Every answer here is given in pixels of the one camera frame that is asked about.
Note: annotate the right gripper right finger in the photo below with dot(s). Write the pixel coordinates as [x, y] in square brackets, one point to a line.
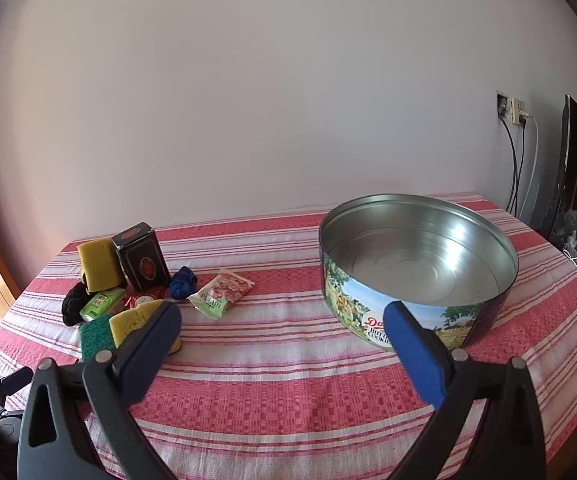
[509, 440]

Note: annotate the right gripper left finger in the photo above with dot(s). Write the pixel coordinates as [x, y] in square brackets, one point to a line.
[54, 442]

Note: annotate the green yellow scrub sponge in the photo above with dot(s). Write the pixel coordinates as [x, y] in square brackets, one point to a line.
[108, 332]

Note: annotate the black knitted sock ball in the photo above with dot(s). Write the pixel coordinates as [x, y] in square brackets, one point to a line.
[73, 303]

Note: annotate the green tissue pack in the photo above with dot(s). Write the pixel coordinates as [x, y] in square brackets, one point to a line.
[110, 301]

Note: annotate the red snack packet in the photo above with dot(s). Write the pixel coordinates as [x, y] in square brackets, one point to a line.
[136, 298]

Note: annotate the plain yellow sponge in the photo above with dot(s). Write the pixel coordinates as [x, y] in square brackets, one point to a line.
[100, 265]

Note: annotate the blue knitted sock ball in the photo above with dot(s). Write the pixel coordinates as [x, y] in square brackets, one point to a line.
[183, 284]

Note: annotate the black red carton box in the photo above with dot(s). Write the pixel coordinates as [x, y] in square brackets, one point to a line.
[141, 257]

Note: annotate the white green snack packet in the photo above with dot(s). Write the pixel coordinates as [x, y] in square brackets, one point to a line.
[218, 295]

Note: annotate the round metal cookie tin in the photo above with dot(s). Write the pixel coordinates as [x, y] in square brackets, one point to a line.
[450, 267]

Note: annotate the white wall socket adapter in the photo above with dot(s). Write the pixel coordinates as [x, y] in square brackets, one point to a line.
[512, 109]

